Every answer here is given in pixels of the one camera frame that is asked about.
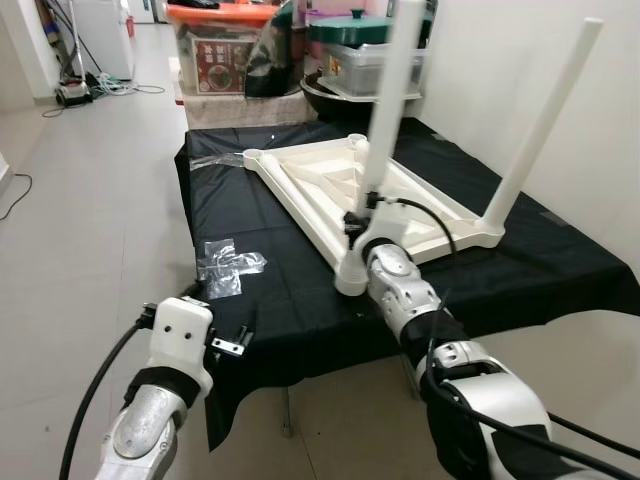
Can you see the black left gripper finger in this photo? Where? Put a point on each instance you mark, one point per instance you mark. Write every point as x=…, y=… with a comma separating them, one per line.
x=193, y=294
x=247, y=328

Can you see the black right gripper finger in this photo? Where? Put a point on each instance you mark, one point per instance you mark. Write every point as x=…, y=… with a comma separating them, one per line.
x=353, y=225

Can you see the white plastic children table top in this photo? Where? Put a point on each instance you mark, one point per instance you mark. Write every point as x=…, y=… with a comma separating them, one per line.
x=340, y=190

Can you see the clear tape cross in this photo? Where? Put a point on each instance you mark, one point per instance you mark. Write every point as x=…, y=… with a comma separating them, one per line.
x=230, y=268

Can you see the black wok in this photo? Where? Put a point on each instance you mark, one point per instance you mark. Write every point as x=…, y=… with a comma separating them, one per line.
x=340, y=112

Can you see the white plastic tray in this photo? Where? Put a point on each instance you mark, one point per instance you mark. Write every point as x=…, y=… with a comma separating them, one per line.
x=340, y=92

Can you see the clear plastic food container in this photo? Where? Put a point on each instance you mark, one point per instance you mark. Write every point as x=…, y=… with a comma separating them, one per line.
x=350, y=65

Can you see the black tablecloth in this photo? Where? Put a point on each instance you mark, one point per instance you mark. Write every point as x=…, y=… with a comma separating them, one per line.
x=520, y=290

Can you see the dark plastic bag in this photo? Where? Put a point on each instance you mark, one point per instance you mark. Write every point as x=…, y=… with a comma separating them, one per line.
x=275, y=55

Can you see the white appliance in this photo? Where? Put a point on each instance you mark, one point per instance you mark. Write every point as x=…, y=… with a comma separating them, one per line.
x=100, y=40

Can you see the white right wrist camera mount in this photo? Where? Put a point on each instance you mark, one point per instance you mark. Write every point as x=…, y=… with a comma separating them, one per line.
x=385, y=228

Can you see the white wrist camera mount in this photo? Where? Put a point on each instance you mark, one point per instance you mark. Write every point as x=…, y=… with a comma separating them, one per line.
x=180, y=335
x=385, y=228

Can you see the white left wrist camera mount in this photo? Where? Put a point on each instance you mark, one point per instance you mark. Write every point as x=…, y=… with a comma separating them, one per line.
x=180, y=335

